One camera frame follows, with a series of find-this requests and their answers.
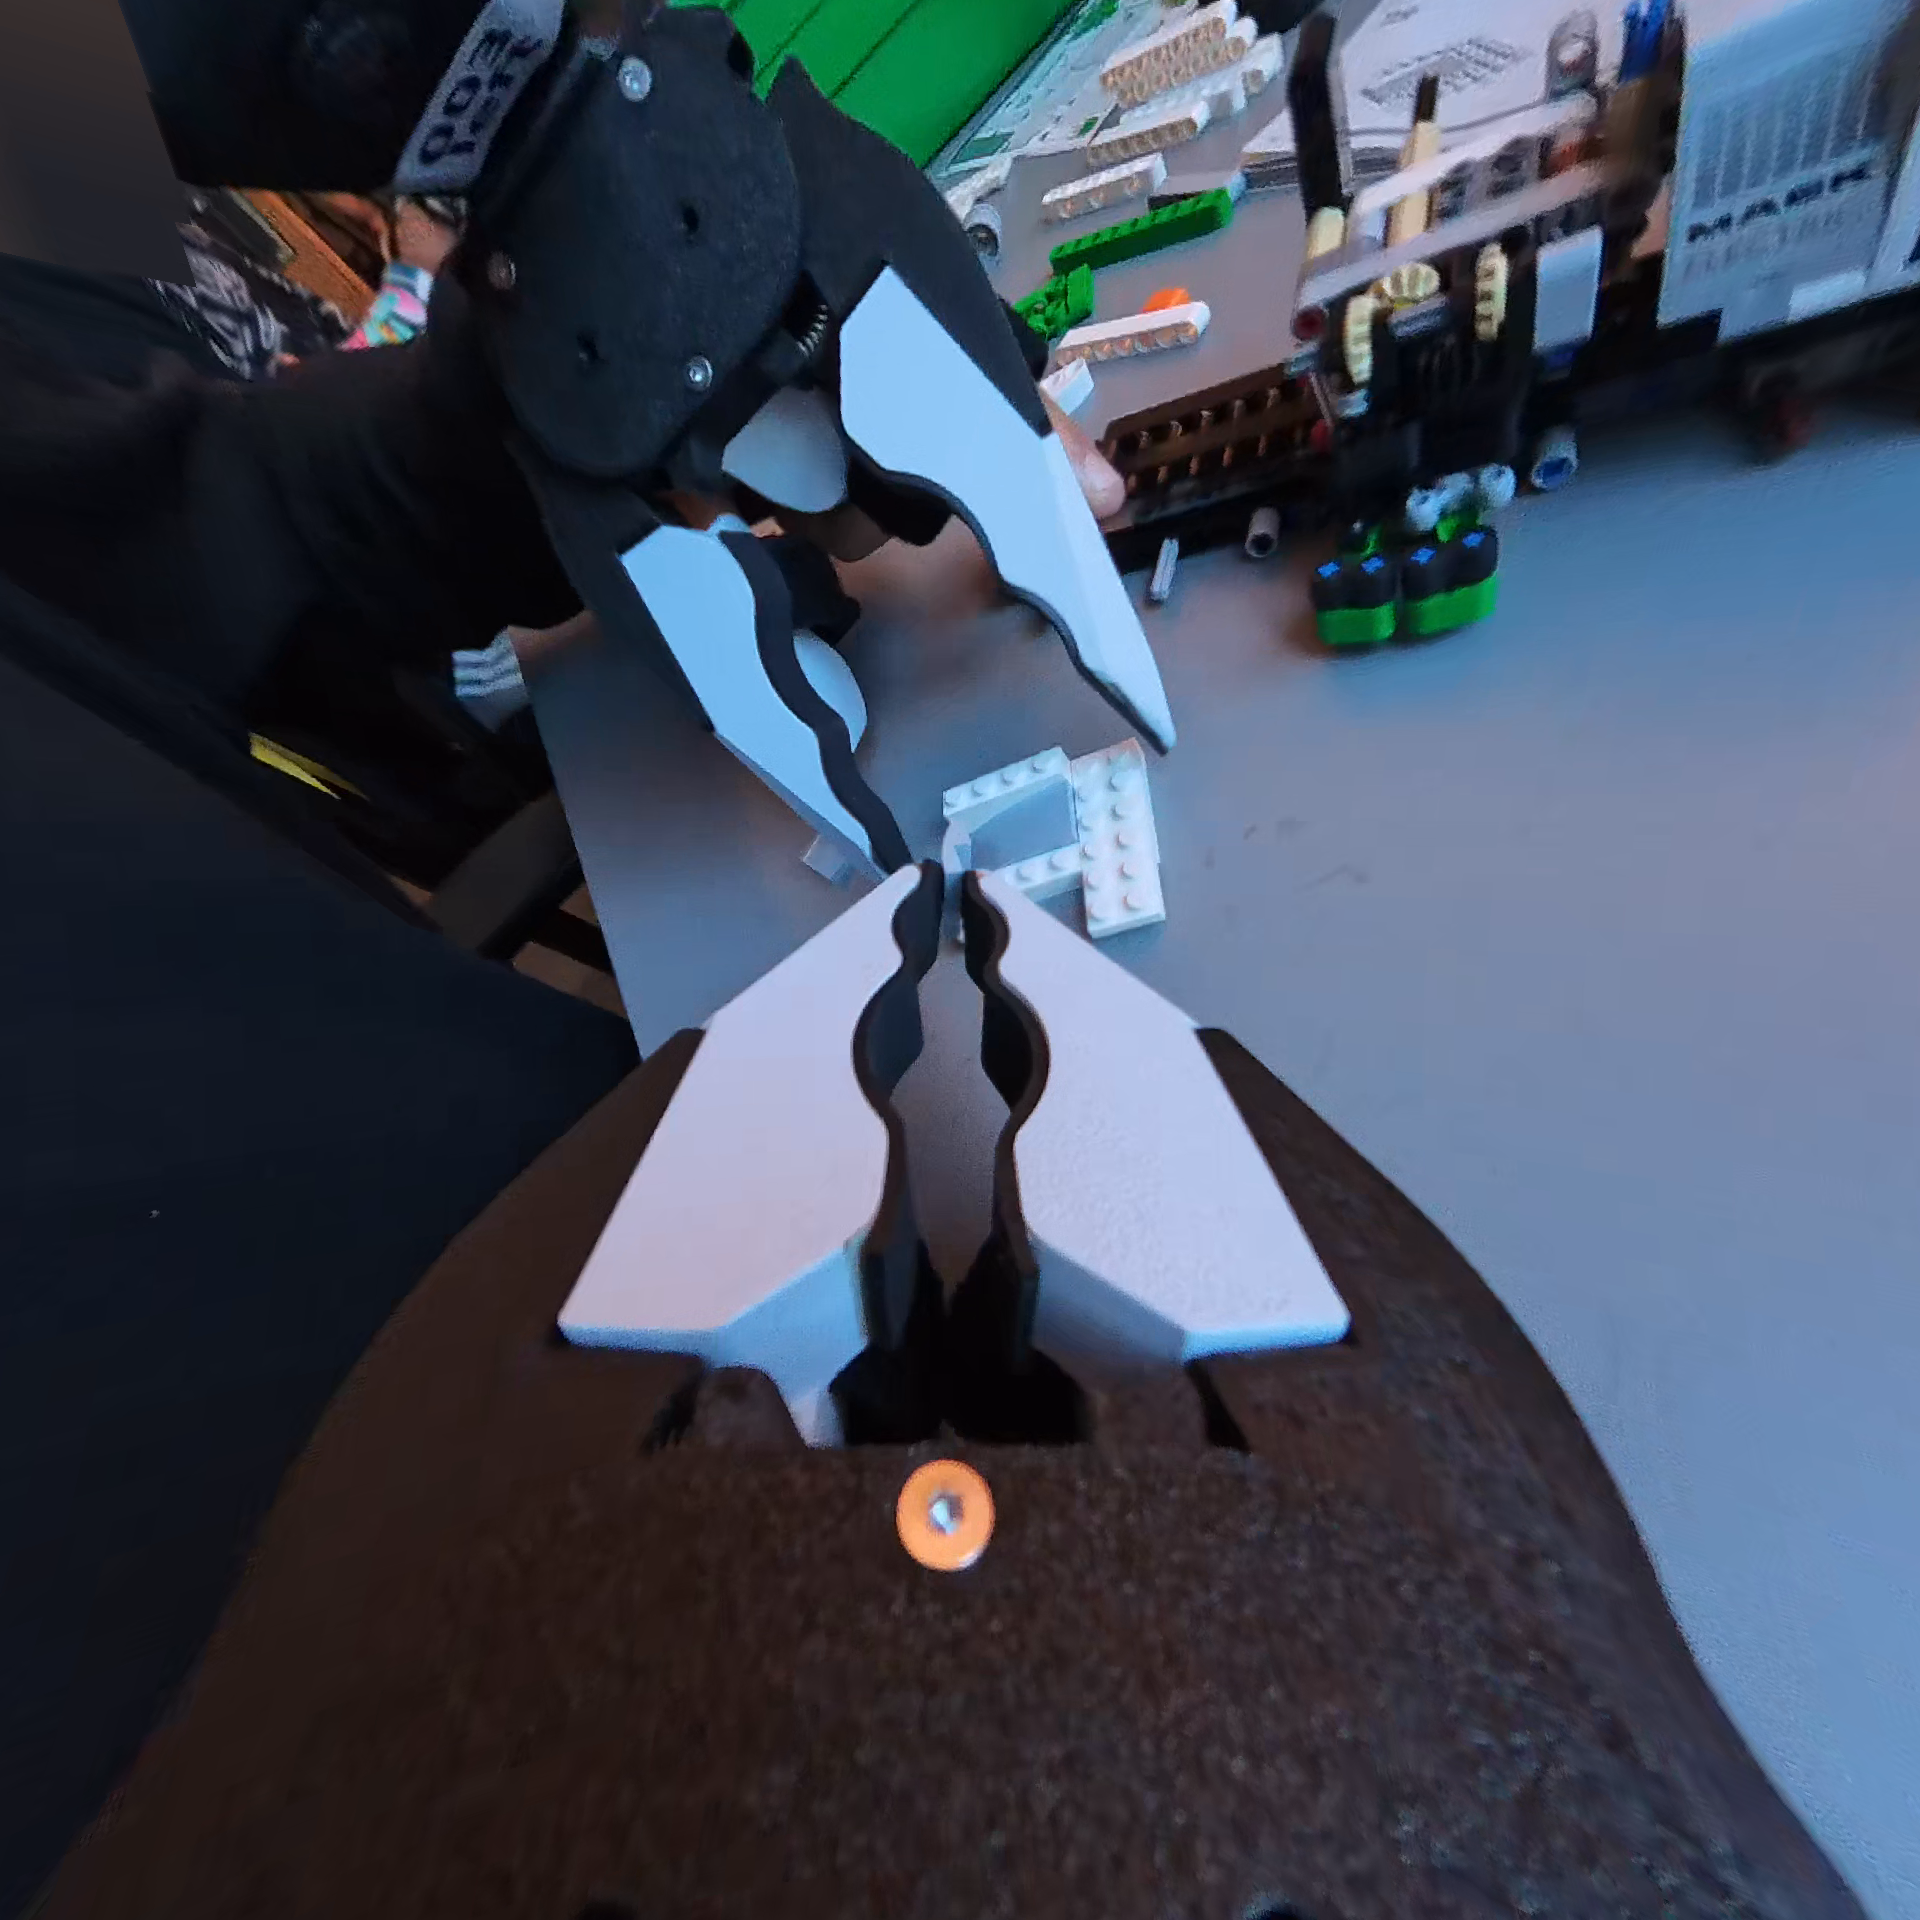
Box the green toy beam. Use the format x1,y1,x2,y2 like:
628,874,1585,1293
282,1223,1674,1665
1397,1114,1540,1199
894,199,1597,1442
1052,187,1241,274

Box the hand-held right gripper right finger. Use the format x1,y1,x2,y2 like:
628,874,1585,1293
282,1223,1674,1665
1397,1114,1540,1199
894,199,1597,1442
953,870,1358,1448

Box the instruction booklet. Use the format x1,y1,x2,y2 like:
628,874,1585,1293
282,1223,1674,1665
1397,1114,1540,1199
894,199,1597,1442
1242,0,1686,163

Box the person's left forearm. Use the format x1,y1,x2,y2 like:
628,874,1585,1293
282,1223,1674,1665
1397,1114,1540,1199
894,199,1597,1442
0,255,600,725

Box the green plastic bin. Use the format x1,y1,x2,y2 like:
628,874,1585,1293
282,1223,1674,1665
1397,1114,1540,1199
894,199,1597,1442
663,0,1110,163

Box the stack of white toy beams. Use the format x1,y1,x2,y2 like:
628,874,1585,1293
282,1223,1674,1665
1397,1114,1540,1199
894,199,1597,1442
1104,4,1264,106

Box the white brick plate assembly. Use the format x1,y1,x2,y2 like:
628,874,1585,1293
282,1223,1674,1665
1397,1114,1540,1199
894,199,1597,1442
941,737,1167,940

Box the toy truck model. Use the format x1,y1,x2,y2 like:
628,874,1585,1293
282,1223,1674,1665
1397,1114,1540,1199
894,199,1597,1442
1098,0,1920,526

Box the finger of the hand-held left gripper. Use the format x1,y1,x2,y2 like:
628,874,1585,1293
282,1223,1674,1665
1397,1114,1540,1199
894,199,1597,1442
616,510,917,890
729,266,1177,757

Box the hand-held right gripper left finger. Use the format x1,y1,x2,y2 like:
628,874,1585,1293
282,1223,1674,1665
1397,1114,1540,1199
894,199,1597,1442
554,858,953,1448

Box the green black brick assembly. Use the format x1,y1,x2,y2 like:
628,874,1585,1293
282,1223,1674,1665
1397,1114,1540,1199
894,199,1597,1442
1309,510,1506,646

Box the person's black clothing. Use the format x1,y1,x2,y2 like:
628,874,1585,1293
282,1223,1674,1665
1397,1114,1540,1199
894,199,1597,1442
0,573,646,1920

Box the person's left hand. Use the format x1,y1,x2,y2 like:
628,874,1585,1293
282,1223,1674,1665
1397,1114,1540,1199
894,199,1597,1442
1052,408,1126,518

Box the green white sticker sheet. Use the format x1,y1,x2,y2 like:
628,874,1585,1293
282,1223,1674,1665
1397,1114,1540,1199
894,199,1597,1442
934,0,1186,199

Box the long white toy beam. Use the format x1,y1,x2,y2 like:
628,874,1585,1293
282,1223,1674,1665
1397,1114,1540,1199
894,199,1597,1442
1052,298,1216,368

